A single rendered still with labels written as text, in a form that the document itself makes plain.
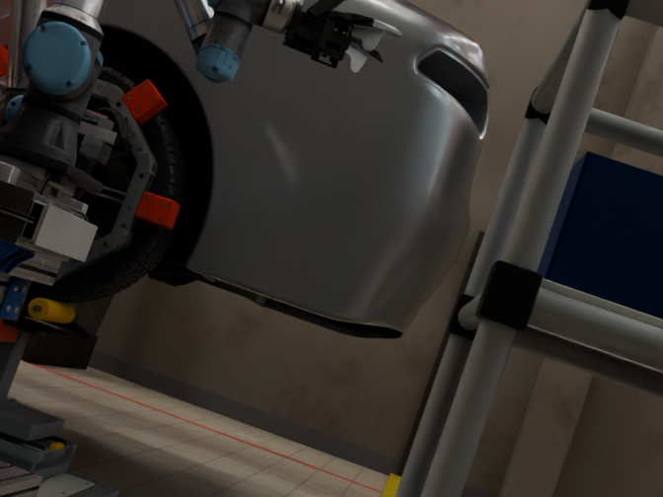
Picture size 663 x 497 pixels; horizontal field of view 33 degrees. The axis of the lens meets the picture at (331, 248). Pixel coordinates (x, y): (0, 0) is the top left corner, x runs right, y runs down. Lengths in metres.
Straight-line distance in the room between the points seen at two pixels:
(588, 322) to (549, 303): 0.03
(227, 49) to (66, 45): 0.28
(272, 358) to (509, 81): 2.51
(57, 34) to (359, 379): 5.87
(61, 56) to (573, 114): 1.32
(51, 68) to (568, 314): 1.37
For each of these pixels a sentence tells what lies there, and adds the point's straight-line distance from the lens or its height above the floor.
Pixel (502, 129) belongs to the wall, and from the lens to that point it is 7.91.
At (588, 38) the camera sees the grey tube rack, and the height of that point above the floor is 0.94.
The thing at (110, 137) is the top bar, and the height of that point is 0.96.
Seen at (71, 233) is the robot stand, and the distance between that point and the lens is 1.98.
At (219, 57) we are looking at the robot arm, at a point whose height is 1.09.
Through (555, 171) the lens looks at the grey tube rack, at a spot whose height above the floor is 0.84.
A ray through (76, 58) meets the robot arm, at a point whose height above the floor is 0.99.
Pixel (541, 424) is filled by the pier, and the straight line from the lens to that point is 7.46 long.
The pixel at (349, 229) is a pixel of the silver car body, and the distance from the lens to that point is 3.09.
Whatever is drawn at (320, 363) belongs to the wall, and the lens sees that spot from 7.73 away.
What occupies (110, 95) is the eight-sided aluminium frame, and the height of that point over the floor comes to 1.09.
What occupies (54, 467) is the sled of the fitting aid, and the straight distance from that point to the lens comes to 3.20.
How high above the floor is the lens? 0.66
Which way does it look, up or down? 5 degrees up
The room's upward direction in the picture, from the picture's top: 19 degrees clockwise
